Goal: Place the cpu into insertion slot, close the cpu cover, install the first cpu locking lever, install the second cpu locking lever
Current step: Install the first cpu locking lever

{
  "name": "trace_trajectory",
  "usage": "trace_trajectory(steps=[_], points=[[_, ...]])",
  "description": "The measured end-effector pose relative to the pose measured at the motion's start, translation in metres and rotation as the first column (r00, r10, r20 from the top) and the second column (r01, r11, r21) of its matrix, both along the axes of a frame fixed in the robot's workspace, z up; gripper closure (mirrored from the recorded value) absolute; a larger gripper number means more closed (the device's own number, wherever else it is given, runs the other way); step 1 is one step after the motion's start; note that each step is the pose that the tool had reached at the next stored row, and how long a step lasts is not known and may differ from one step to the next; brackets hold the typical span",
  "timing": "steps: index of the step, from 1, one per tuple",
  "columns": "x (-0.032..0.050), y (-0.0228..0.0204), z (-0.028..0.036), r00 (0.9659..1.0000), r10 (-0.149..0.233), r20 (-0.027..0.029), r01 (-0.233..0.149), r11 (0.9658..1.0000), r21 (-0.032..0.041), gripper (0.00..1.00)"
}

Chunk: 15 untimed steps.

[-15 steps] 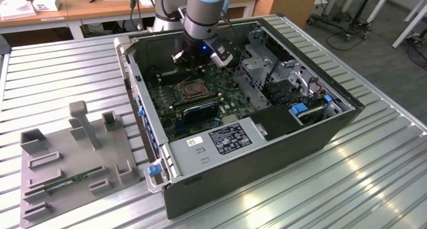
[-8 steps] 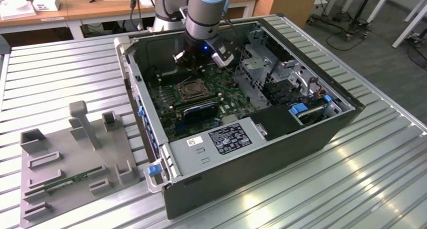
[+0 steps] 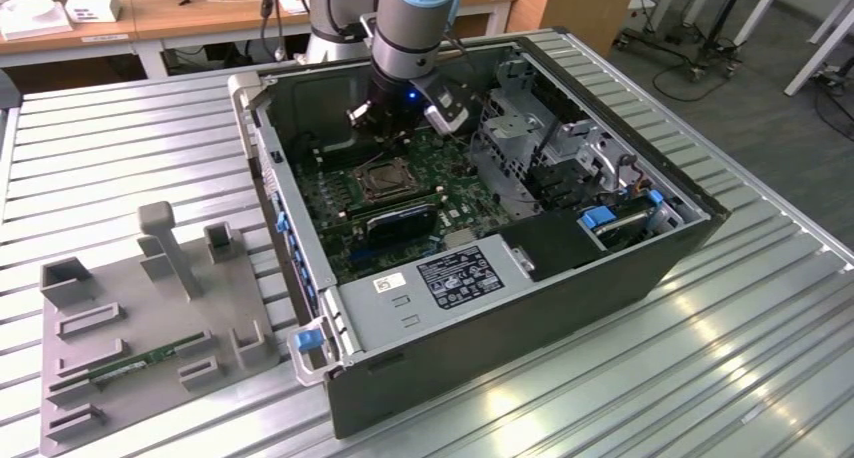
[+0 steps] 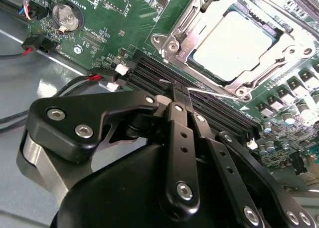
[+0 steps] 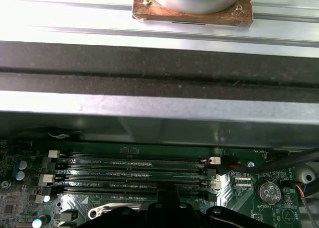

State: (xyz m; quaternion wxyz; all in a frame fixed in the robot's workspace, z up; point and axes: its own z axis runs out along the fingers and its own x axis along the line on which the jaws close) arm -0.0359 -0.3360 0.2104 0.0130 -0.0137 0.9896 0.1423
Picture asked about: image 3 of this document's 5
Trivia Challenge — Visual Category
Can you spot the metal socket cover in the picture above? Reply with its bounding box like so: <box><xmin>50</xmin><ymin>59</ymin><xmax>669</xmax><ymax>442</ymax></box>
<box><xmin>350</xmin><ymin>156</ymin><xmax>426</xmax><ymax>204</ymax></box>

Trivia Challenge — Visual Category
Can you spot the silver CPU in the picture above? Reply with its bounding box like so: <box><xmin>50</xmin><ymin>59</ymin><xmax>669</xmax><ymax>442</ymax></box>
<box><xmin>369</xmin><ymin>165</ymin><xmax>409</xmax><ymax>193</ymax></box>

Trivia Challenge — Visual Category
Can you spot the black inner cover panel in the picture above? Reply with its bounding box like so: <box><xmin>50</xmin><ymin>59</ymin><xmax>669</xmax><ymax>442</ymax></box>
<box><xmin>497</xmin><ymin>210</ymin><xmax>609</xmax><ymax>283</ymax></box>

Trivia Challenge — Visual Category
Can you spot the green motherboard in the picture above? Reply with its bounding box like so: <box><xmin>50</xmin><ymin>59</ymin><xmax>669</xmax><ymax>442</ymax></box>
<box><xmin>292</xmin><ymin>127</ymin><xmax>514</xmax><ymax>285</ymax></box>

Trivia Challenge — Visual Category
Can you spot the silver drive cage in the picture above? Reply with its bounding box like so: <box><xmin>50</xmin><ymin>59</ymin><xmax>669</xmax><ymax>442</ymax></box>
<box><xmin>476</xmin><ymin>57</ymin><xmax>559</xmax><ymax>219</ymax></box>

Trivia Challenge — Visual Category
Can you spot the green RAM stick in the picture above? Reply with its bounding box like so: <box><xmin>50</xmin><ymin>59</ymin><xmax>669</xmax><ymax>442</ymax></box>
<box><xmin>85</xmin><ymin>345</ymin><xmax>185</xmax><ymax>384</ymax></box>
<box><xmin>345</xmin><ymin>194</ymin><xmax>440</xmax><ymax>220</ymax></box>

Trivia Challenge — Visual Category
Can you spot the black graphics card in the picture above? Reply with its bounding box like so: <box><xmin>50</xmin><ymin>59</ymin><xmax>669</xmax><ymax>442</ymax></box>
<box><xmin>362</xmin><ymin>200</ymin><xmax>441</xmax><ymax>252</ymax></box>

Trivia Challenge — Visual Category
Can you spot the wooden desk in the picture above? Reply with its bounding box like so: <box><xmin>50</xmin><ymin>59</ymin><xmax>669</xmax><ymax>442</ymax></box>
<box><xmin>0</xmin><ymin>0</ymin><xmax>521</xmax><ymax>82</ymax></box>

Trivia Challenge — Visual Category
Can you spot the wooden cabinet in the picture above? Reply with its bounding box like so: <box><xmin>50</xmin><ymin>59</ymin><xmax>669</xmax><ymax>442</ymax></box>
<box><xmin>539</xmin><ymin>0</ymin><xmax>641</xmax><ymax>57</ymax></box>

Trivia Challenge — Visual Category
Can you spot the hard disk in blue carrier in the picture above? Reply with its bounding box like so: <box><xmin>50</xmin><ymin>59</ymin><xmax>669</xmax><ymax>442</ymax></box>
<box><xmin>576</xmin><ymin>205</ymin><xmax>652</xmax><ymax>252</ymax></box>

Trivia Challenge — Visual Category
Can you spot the silver power supply unit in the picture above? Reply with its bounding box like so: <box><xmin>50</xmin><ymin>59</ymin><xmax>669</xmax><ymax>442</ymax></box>
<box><xmin>336</xmin><ymin>235</ymin><xmax>539</xmax><ymax>354</ymax></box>

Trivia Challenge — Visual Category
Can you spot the white box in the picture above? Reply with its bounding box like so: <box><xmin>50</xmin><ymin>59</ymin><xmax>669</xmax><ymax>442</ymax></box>
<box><xmin>63</xmin><ymin>0</ymin><xmax>122</xmax><ymax>24</ymax></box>

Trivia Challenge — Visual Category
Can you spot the black rolling stand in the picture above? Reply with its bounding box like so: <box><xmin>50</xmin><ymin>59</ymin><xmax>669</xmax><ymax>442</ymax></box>
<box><xmin>611</xmin><ymin>0</ymin><xmax>747</xmax><ymax>83</ymax></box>

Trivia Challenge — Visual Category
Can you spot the black open PC case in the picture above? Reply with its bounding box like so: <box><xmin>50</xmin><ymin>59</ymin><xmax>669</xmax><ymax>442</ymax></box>
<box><xmin>225</xmin><ymin>26</ymin><xmax>729</xmax><ymax>440</ymax></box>

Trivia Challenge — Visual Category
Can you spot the gray parts rack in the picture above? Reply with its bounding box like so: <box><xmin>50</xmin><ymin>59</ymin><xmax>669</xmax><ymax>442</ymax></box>
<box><xmin>37</xmin><ymin>201</ymin><xmax>281</xmax><ymax>454</ymax></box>

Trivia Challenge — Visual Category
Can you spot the white plastic device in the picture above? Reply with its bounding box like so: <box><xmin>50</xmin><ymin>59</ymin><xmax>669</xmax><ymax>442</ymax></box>
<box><xmin>0</xmin><ymin>0</ymin><xmax>73</xmax><ymax>42</ymax></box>

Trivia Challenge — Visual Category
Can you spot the white table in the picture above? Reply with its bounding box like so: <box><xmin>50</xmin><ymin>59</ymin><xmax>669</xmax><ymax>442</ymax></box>
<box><xmin>639</xmin><ymin>0</ymin><xmax>787</xmax><ymax>47</ymax></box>
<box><xmin>783</xmin><ymin>0</ymin><xmax>854</xmax><ymax>98</ymax></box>

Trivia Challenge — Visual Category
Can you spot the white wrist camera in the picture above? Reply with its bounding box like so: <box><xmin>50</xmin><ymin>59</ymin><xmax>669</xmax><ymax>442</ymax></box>
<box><xmin>409</xmin><ymin>75</ymin><xmax>476</xmax><ymax>138</ymax></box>

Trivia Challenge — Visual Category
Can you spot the black hanging cable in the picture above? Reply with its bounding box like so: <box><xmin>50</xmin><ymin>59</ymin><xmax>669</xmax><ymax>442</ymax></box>
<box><xmin>257</xmin><ymin>0</ymin><xmax>288</xmax><ymax>62</ymax></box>

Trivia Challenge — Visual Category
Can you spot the blue handle latch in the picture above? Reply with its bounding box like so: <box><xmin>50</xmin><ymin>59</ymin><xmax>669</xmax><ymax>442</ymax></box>
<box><xmin>290</xmin><ymin>329</ymin><xmax>322</xmax><ymax>354</ymax></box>

